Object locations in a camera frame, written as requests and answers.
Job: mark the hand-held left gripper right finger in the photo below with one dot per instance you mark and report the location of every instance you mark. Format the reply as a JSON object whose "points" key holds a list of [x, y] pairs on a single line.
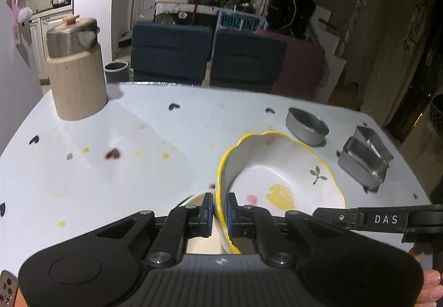
{"points": [[231, 215]]}

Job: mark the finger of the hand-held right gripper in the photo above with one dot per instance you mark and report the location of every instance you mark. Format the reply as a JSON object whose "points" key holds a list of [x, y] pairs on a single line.
{"points": [[332, 217]]}

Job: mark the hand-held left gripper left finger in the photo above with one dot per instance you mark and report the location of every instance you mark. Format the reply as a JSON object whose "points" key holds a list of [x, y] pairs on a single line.
{"points": [[207, 215]]}

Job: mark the floral bowl with yellow rim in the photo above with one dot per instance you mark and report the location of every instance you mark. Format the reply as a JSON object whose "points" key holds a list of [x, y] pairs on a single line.
{"points": [[277, 168]]}

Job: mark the round steel bowl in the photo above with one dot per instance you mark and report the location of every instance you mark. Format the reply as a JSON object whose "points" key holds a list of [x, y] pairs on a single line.
{"points": [[304, 129]]}

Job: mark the person's right hand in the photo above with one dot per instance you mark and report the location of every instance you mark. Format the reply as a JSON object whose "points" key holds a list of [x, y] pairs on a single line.
{"points": [[431, 282]]}

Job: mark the rectangular steel container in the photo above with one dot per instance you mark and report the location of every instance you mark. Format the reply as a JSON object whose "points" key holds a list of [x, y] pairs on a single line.
{"points": [[360, 168], [379, 147]]}

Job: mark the maroon chair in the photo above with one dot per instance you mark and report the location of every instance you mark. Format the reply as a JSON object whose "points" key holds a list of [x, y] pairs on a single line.
{"points": [[301, 68]]}

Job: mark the dark blue chair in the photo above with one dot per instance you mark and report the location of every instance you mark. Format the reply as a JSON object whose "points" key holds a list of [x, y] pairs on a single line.
{"points": [[245, 61], [169, 54]]}

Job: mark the dark round pot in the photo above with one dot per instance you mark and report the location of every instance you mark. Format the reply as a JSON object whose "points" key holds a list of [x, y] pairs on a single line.
{"points": [[116, 70]]}

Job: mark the cream jug with steel lid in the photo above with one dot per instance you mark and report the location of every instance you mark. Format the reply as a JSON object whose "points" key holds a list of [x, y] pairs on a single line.
{"points": [[78, 85]]}

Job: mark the teal sign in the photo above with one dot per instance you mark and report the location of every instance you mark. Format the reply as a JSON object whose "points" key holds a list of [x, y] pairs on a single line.
{"points": [[235, 21]]}

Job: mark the brown perforated device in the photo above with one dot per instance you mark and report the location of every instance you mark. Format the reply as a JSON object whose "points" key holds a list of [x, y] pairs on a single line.
{"points": [[7, 289]]}

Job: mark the black jacket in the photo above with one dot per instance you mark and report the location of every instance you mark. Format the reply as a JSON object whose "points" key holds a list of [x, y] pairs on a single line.
{"points": [[294, 2]]}

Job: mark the cream kitchen base cabinets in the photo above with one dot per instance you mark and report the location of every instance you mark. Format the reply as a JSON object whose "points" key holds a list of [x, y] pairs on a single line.
{"points": [[38, 47]]}

